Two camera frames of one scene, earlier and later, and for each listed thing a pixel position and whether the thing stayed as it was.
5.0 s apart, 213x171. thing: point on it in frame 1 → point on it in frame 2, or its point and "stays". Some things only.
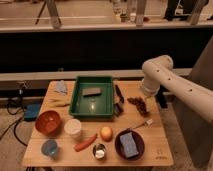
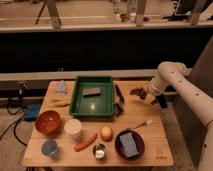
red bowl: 48,123 stays
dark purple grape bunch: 140,105 → 141,92
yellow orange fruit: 106,133 stays
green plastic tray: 93,106 stays
